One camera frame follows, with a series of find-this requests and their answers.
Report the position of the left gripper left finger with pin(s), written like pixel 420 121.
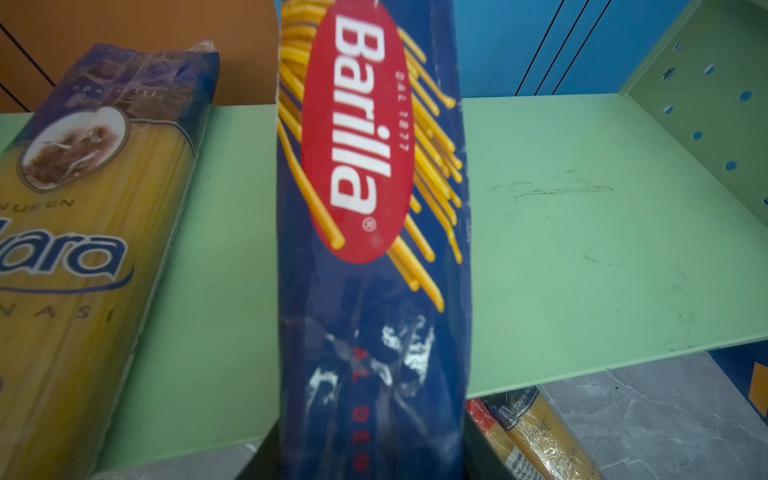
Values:
pixel 266 462

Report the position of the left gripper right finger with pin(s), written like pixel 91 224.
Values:
pixel 480 462

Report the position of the blue Barilla spaghetti box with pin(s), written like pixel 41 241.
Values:
pixel 373 238

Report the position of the Ankara spaghetti bag blue yellow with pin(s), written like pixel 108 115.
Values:
pixel 92 190

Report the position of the red spaghetti bag white label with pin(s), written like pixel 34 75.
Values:
pixel 506 452

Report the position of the green two-tier wooden shelf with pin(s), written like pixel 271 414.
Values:
pixel 618 220

